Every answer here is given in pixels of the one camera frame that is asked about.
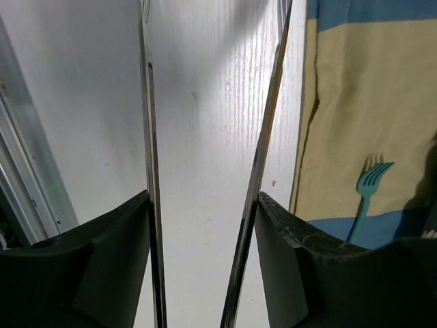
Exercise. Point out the blue and tan placemat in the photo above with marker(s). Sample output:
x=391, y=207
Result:
x=369, y=87

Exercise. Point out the aluminium table front rail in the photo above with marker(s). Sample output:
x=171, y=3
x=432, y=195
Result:
x=30, y=180

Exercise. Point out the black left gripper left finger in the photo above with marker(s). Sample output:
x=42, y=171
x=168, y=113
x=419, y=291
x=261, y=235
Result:
x=90, y=276

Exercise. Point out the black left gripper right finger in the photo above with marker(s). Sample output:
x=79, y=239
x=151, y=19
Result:
x=313, y=279

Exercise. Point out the teal fork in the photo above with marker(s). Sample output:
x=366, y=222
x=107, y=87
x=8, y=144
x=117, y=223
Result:
x=373, y=170

